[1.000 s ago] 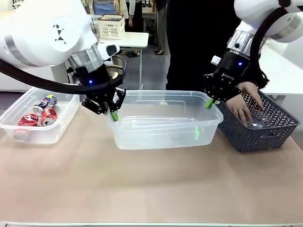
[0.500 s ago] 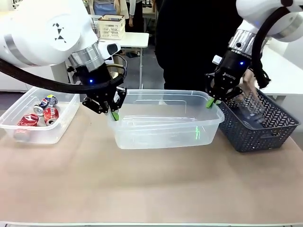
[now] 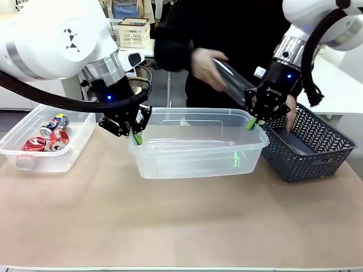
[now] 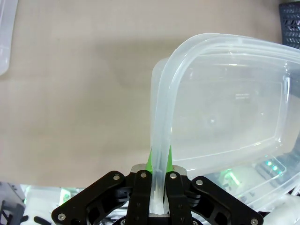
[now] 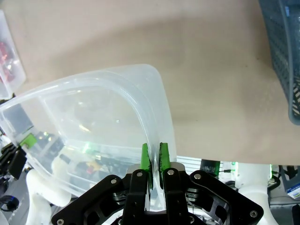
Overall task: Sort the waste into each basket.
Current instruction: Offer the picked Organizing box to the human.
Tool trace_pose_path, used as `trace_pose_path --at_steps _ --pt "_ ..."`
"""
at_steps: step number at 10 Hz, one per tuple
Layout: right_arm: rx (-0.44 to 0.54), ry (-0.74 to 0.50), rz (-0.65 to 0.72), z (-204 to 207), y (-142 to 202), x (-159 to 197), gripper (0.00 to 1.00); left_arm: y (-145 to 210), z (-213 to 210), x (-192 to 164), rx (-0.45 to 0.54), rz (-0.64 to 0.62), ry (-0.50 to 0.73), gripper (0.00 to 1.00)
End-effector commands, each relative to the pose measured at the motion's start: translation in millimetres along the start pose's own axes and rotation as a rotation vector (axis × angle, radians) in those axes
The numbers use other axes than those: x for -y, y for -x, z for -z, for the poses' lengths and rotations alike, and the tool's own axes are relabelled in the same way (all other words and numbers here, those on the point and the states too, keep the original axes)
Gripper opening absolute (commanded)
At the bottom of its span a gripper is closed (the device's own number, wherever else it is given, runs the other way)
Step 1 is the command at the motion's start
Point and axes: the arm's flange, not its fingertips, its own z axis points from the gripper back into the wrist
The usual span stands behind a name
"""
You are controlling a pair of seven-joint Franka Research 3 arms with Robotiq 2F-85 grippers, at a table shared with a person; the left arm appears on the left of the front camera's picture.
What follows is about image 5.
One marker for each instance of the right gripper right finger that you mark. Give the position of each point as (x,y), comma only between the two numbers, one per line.
(174,194)

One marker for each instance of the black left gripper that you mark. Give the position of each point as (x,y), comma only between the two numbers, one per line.
(11,161)

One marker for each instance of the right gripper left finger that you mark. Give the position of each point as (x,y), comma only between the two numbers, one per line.
(137,192)

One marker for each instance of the large clear plastic container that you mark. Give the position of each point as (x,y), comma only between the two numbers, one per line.
(105,112)

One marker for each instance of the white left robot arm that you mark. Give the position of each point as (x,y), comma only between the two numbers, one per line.
(39,194)

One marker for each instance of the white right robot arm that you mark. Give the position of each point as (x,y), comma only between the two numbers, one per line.
(252,185)

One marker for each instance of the blue-grey plastic mesh basket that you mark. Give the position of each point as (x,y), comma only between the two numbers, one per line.
(281,47)

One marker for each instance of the black cylindrical device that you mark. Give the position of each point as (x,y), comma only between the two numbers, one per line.
(210,168)

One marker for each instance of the clear box with red items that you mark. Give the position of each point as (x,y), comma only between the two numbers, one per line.
(9,68)

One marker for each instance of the blue box with white label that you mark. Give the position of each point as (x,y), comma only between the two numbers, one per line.
(291,185)

